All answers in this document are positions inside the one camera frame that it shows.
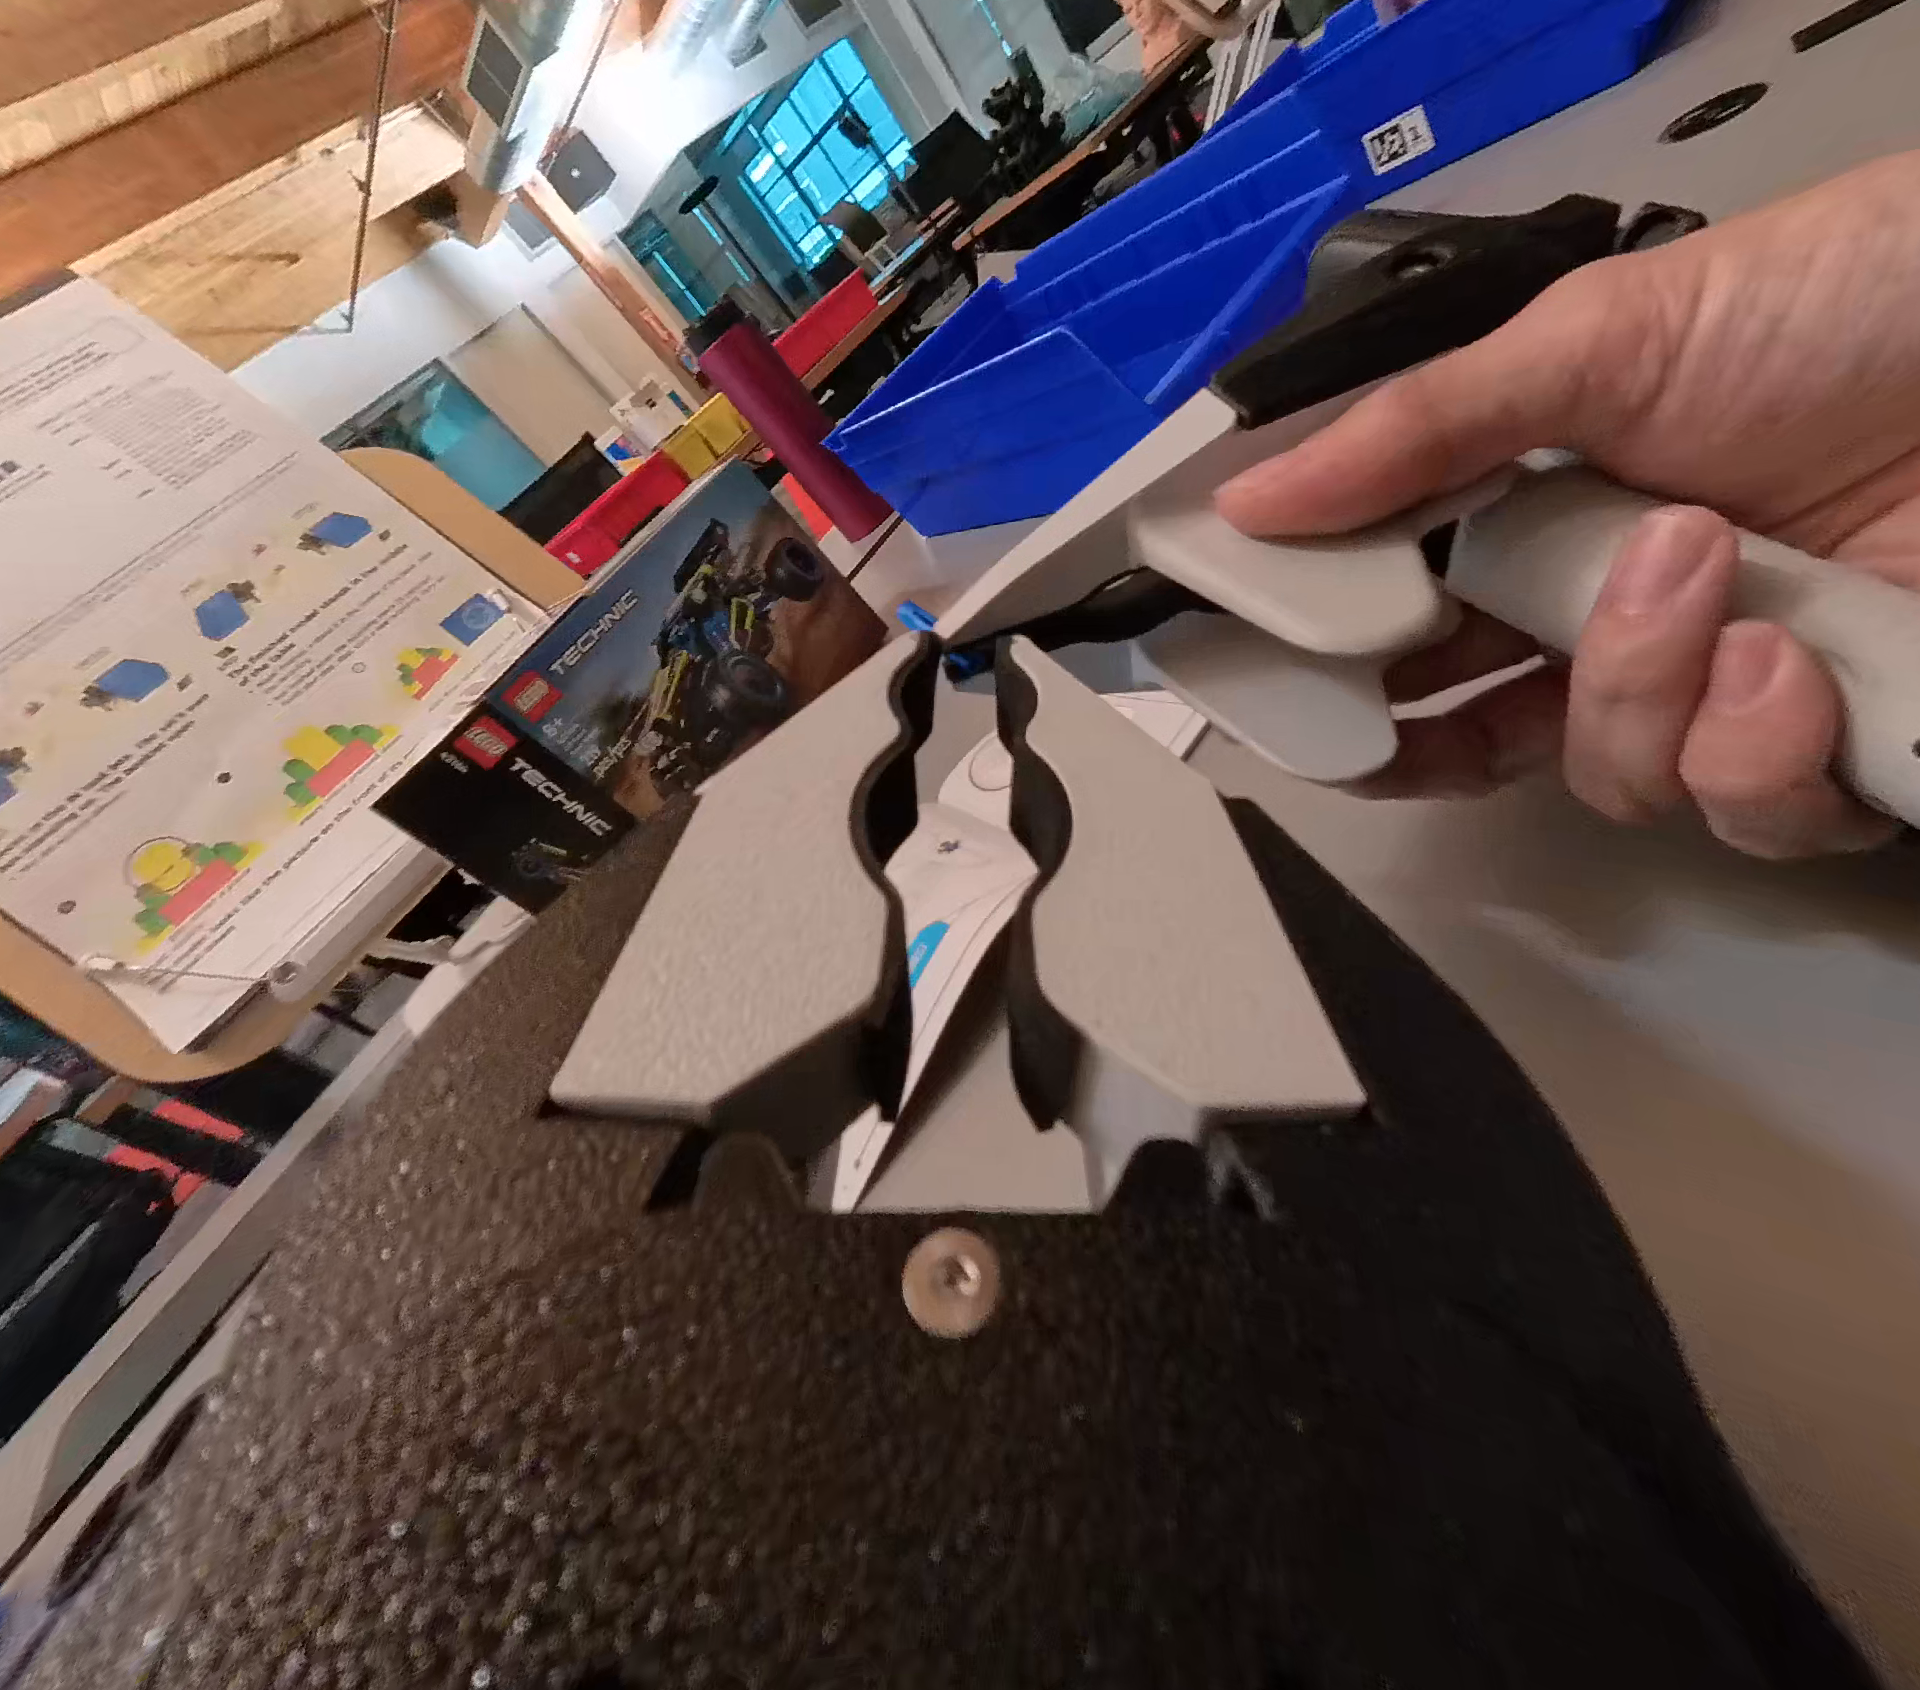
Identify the black lego set box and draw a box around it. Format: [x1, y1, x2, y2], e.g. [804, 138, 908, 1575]
[372, 460, 889, 917]

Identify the red storage bin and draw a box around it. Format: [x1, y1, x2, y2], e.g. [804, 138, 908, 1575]
[772, 272, 880, 372]
[542, 460, 691, 575]

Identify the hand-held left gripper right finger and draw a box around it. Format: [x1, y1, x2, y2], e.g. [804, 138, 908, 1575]
[993, 637, 1368, 1217]

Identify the yellow storage bin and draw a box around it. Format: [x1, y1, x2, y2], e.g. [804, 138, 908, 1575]
[660, 393, 751, 479]

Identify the maroon drink bottle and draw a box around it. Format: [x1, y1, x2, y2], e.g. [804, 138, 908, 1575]
[682, 299, 889, 540]

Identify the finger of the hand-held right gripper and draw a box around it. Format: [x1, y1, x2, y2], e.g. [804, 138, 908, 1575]
[930, 377, 1250, 661]

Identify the white lego instruction booklet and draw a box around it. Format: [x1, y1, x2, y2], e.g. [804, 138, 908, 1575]
[833, 688, 1205, 1213]

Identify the person's right hand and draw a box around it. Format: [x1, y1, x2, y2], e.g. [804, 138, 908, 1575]
[1214, 144, 1920, 860]

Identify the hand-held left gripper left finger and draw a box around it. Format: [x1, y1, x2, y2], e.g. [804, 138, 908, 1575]
[546, 634, 939, 1217]

